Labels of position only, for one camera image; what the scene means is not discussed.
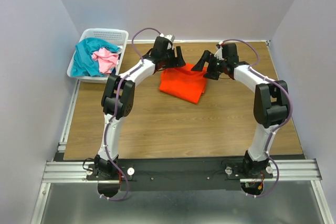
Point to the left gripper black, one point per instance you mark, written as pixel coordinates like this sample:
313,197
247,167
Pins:
178,61

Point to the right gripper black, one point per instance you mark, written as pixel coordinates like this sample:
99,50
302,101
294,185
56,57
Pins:
206,57

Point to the orange t shirt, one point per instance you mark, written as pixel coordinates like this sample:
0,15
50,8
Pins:
183,83

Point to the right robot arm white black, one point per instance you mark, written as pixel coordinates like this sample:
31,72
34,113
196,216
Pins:
272,108

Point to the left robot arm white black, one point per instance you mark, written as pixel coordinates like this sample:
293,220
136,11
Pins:
118,97

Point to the pink t shirt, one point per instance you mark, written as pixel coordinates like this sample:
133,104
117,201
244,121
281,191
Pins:
104,59

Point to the teal t shirt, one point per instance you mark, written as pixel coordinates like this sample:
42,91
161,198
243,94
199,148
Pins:
83,64

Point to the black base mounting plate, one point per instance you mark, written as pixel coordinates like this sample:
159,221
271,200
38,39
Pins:
178,174

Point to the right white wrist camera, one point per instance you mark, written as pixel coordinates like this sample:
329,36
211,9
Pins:
218,54

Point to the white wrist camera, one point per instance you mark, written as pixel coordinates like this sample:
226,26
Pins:
218,54
170,38

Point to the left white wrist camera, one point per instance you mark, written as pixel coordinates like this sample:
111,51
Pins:
170,38

